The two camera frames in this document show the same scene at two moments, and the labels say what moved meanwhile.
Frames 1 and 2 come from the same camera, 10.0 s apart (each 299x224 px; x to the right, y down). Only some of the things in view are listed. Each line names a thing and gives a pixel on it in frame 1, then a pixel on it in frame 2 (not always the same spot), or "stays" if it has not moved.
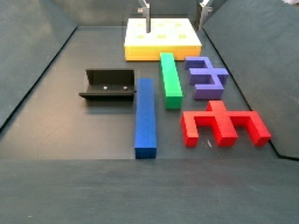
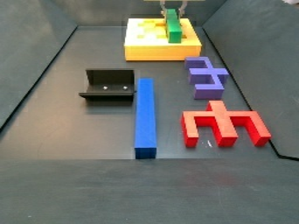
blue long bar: [145, 142] stays
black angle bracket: [109, 84] stays
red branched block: [227, 121] stays
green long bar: [172, 80] → [172, 29]
